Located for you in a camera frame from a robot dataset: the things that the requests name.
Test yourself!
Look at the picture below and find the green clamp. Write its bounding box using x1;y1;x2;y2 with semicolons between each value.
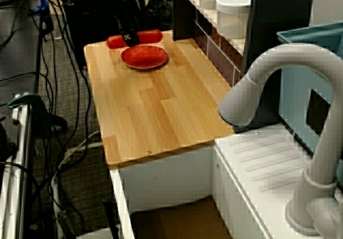
6;92;45;113

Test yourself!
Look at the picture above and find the black cable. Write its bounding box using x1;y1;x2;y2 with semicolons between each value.
57;0;93;154
37;19;68;186

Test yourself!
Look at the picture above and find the dark tiled backsplash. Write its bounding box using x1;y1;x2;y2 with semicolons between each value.
187;7;246;88

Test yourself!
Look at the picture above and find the red round plate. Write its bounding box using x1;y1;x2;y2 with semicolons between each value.
120;45;169;70

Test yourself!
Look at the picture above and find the blue plastic bin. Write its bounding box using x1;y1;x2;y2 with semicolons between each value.
276;21;343;165

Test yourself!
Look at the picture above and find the white metal frame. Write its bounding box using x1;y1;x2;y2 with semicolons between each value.
0;93;35;239

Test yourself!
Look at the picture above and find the blue tape wrap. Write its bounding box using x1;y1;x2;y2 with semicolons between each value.
32;0;52;20

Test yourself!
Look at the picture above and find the grey toy faucet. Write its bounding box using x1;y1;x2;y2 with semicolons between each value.
218;43;343;237

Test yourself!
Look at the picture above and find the black end panel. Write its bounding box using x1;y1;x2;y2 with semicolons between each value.
172;0;200;42

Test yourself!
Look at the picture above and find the red toy sausage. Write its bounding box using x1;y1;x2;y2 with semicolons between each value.
106;29;164;50

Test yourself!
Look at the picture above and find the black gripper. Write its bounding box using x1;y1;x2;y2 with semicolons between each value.
114;0;141;48

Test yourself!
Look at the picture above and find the black upright panel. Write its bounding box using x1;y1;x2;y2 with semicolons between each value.
232;0;316;129

